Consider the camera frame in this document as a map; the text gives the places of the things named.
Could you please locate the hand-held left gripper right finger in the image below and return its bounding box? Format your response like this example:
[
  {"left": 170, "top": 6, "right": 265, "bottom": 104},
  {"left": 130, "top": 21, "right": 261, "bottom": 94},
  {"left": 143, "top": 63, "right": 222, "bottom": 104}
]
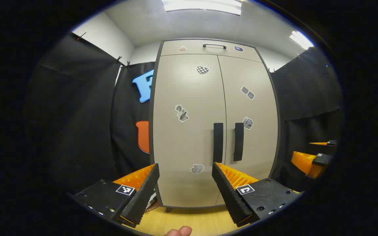
[{"left": 212, "top": 162, "right": 303, "bottom": 228}]

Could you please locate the grey double-door shoe cabinet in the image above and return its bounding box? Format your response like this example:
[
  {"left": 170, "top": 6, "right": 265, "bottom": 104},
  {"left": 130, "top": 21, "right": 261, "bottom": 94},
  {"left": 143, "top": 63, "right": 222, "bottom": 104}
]
[{"left": 149, "top": 38, "right": 282, "bottom": 213}]

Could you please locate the large ceiling light panel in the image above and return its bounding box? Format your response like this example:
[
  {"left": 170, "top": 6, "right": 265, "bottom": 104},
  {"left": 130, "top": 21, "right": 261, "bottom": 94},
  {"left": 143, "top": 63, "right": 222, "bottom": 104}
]
[{"left": 161, "top": 0, "right": 242, "bottom": 16}]

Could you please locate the grey cabinet door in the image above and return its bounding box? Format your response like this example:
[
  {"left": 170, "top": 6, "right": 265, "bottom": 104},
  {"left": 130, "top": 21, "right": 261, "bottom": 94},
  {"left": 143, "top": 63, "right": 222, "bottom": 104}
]
[
  {"left": 218, "top": 55, "right": 279, "bottom": 206},
  {"left": 153, "top": 54, "right": 226, "bottom": 207}
]

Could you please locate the small ceiling light panel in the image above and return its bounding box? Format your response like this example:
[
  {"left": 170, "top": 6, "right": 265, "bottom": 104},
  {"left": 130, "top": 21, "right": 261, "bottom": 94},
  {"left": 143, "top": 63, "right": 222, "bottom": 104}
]
[{"left": 289, "top": 30, "right": 315, "bottom": 50}]

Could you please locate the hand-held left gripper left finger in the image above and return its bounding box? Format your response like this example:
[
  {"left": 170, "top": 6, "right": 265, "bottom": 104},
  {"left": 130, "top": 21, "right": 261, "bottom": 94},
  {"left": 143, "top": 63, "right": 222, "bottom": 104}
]
[{"left": 67, "top": 163, "right": 160, "bottom": 229}]

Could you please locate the small printed card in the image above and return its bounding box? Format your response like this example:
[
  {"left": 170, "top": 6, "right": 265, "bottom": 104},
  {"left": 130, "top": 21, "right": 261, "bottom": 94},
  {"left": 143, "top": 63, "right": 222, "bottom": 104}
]
[{"left": 145, "top": 193, "right": 160, "bottom": 213}]

